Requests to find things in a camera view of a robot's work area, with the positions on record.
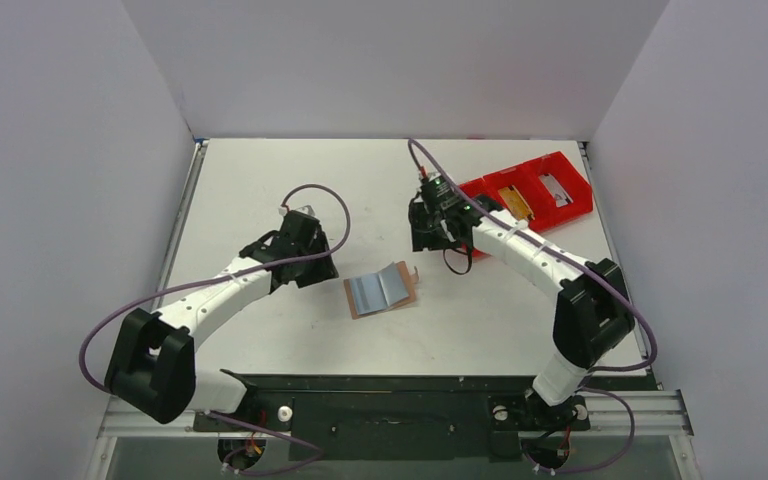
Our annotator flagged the brown leather card holder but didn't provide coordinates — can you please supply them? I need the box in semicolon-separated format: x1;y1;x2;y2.
343;261;420;319

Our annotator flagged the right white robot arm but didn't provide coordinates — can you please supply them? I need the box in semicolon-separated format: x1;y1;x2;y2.
408;176;636;427

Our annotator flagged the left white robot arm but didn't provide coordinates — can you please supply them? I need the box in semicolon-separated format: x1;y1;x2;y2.
103;210;338;430

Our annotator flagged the yellow card in bin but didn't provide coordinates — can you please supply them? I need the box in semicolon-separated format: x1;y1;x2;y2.
498;185;534;222

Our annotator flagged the white card in bin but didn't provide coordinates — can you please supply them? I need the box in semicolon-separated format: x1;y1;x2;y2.
539;174;573;208

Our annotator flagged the red three-compartment bin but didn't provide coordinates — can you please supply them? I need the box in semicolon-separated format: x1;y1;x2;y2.
460;151;594;234

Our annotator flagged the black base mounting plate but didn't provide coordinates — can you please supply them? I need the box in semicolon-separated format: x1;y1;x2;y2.
193;370;591;463

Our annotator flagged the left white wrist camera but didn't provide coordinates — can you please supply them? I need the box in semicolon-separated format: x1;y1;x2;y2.
278;204;316;217

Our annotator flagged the aluminium frame rail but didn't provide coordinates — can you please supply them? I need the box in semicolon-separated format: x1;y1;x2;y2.
98;390;694;438

